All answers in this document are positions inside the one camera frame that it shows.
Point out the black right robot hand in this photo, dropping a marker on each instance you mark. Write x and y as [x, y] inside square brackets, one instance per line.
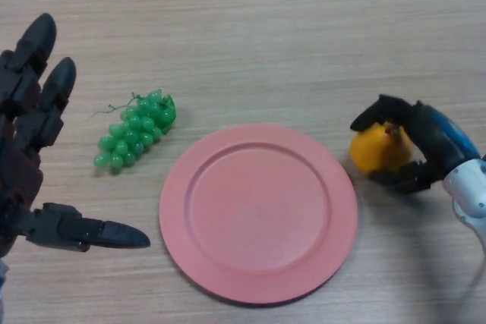
[436, 138]

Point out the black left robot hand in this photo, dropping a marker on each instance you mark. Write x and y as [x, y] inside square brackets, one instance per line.
[23, 130]

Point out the green grape bunch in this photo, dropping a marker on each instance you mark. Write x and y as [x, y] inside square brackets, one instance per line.
[133, 130]

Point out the pink round plate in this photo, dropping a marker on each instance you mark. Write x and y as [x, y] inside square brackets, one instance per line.
[258, 214]

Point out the yellow pear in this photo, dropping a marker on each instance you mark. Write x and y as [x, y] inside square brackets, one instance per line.
[379, 147]

